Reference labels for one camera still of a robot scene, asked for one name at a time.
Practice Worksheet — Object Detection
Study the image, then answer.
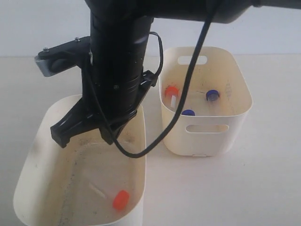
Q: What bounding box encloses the orange cap tube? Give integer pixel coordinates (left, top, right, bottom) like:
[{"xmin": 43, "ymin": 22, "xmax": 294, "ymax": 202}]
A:
[
  {"xmin": 163, "ymin": 86, "xmax": 179, "ymax": 110},
  {"xmin": 79, "ymin": 171, "xmax": 130, "ymax": 210}
]

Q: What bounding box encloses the black cable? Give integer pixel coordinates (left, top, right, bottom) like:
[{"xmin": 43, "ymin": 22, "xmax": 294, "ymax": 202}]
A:
[{"xmin": 83, "ymin": 0, "xmax": 216, "ymax": 159}]

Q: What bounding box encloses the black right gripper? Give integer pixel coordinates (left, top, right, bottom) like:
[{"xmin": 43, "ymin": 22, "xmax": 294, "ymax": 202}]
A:
[{"xmin": 50, "ymin": 65, "xmax": 157, "ymax": 148}]

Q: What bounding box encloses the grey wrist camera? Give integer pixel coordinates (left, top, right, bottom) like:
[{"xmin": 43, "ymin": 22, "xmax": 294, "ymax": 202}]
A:
[{"xmin": 34, "ymin": 56, "xmax": 70, "ymax": 77}]

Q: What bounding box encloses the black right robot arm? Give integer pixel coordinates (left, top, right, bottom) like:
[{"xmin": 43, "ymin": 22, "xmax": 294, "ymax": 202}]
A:
[{"xmin": 50, "ymin": 0, "xmax": 301, "ymax": 150}]

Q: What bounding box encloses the blue cap tube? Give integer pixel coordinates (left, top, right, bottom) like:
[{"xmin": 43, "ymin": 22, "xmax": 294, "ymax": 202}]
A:
[
  {"xmin": 197, "ymin": 89, "xmax": 220, "ymax": 104},
  {"xmin": 181, "ymin": 109, "xmax": 195, "ymax": 116}
]

